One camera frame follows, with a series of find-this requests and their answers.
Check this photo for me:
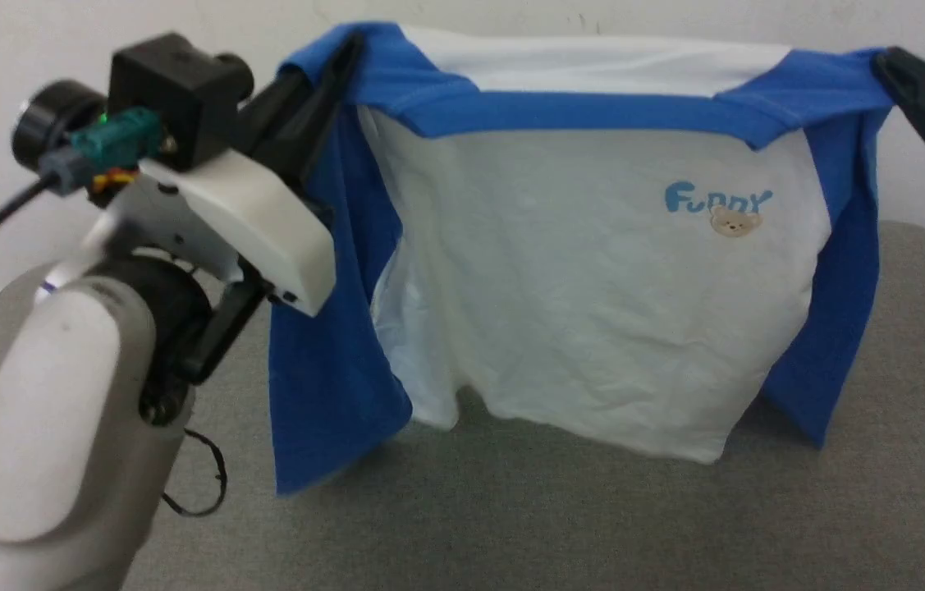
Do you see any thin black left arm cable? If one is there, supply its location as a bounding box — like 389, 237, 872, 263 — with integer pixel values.
162, 427, 230, 519

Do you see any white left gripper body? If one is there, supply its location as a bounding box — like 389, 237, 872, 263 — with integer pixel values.
105, 152, 338, 383

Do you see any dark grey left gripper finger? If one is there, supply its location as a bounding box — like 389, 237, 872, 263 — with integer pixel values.
236, 34, 365, 174
298, 107, 349, 207

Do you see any white and blue t-shirt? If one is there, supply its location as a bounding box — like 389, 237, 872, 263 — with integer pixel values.
268, 21, 895, 498

